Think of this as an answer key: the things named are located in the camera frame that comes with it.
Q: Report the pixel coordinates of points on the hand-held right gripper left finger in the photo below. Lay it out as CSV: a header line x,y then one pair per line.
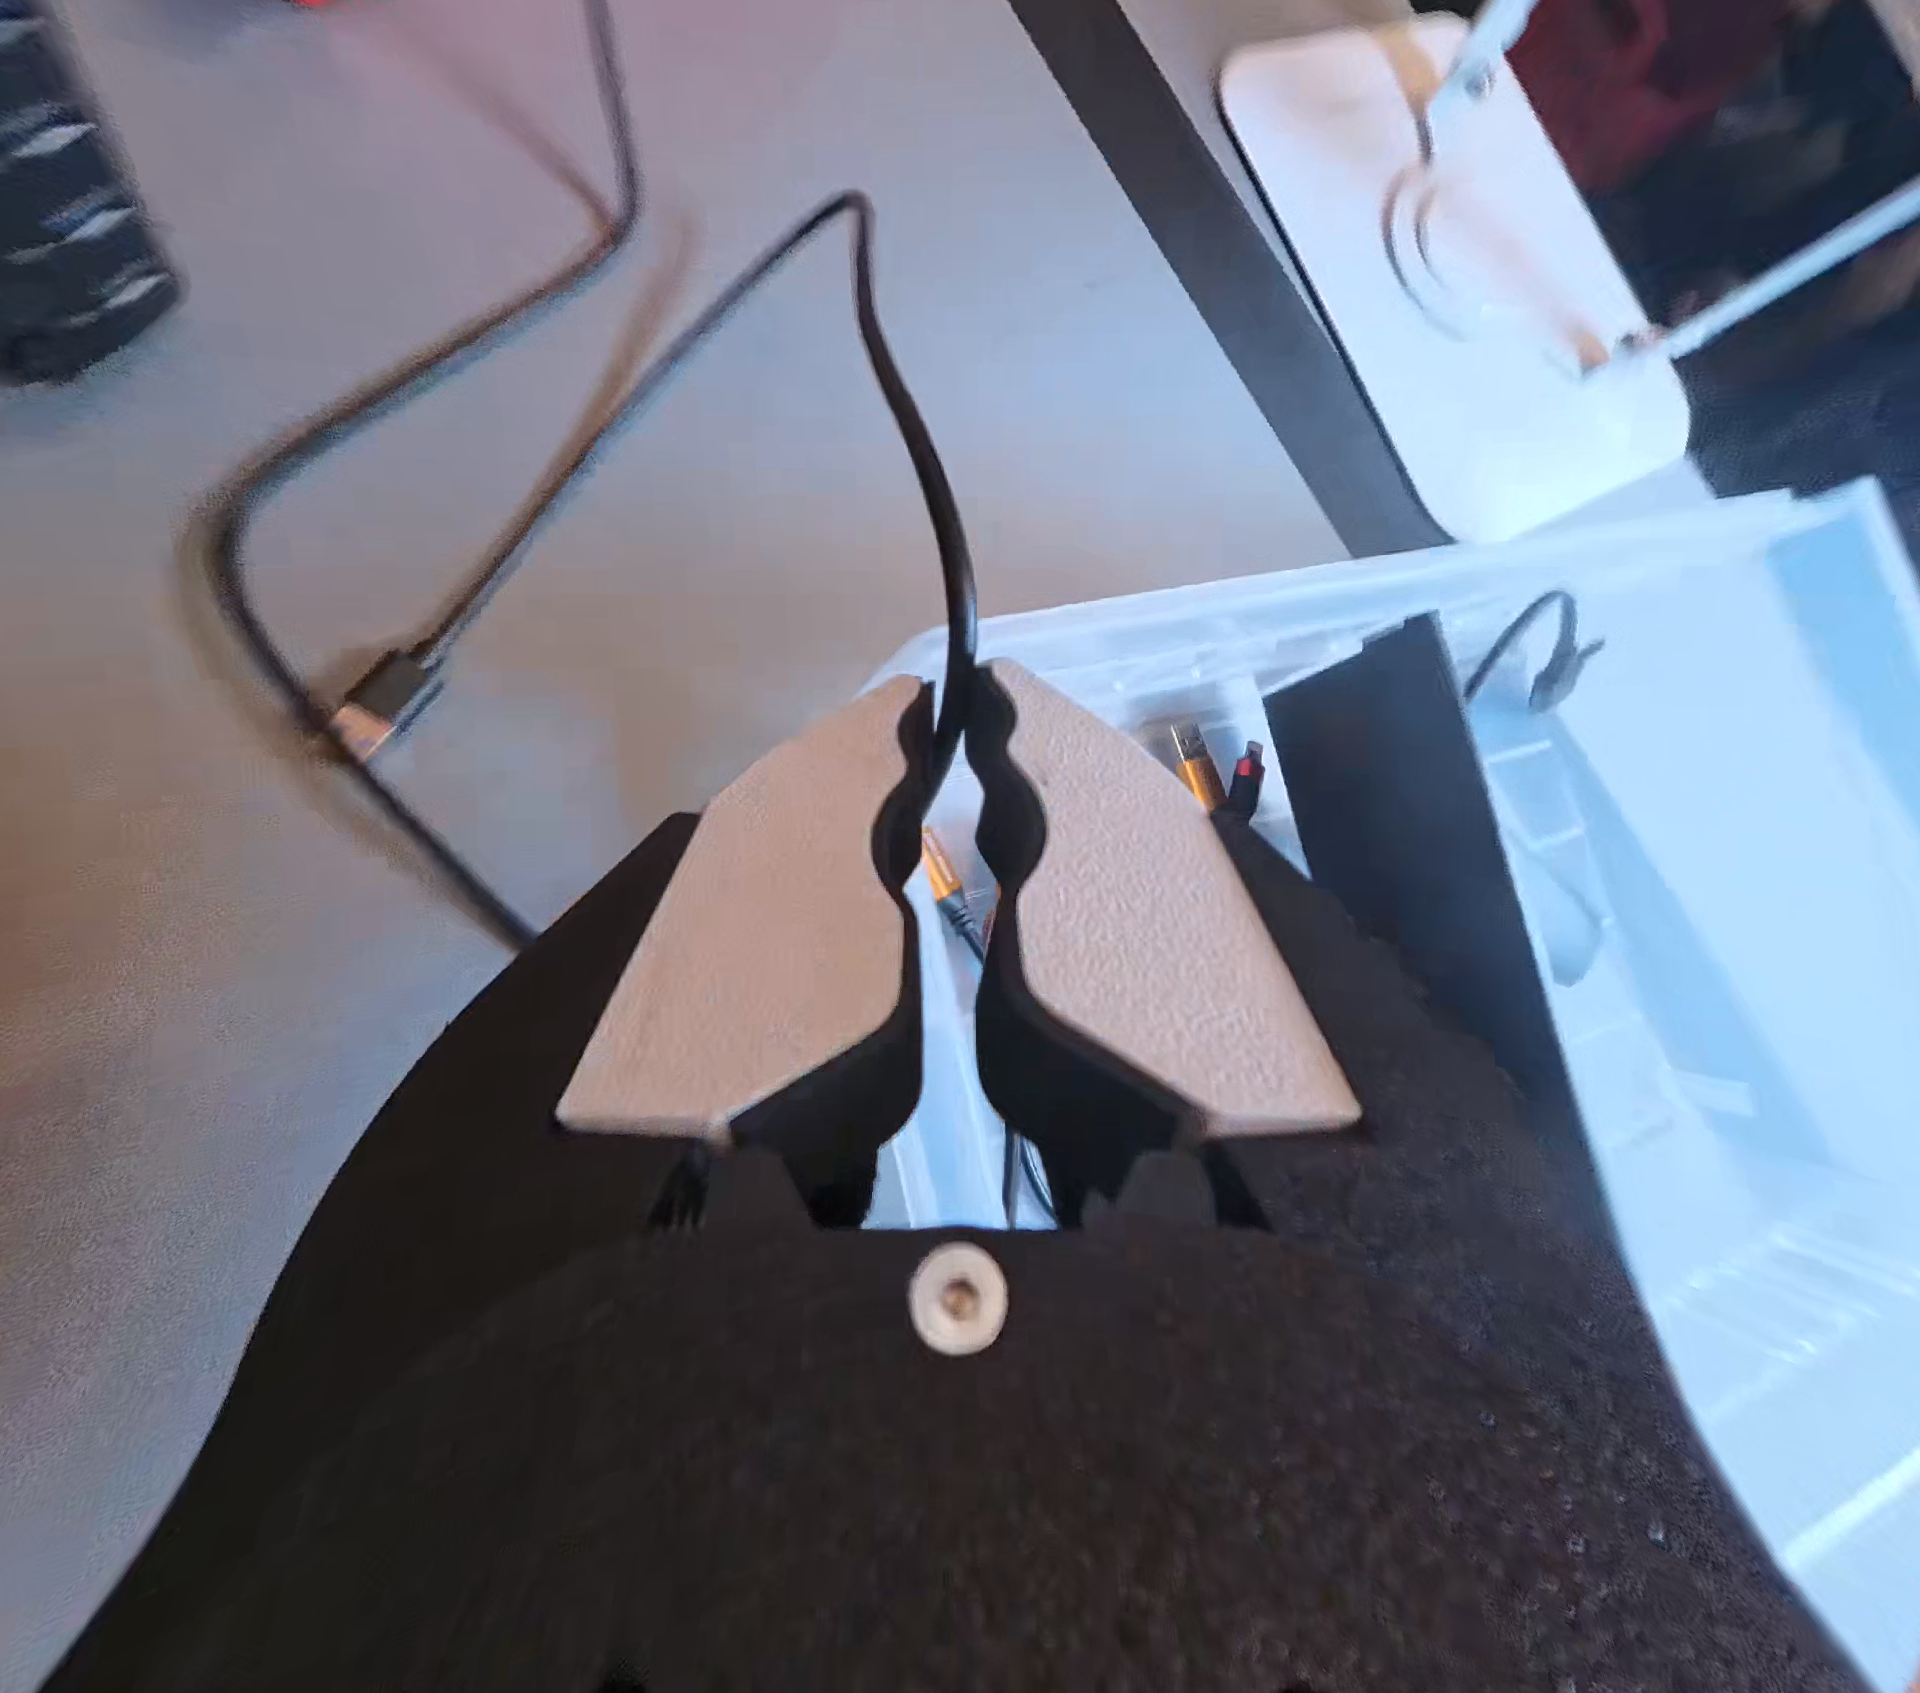
x,y
748,972

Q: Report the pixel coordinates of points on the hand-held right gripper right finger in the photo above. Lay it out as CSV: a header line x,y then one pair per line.
x,y
1170,972

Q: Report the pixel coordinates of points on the clear plastic bin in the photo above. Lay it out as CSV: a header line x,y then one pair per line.
x,y
1721,823

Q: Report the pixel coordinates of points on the black bin divider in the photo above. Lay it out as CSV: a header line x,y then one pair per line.
x,y
1378,823

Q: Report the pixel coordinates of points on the white board stand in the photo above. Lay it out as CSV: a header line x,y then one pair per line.
x,y
1349,225

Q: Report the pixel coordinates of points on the black chair armrest pad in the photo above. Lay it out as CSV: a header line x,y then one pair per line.
x,y
77,225

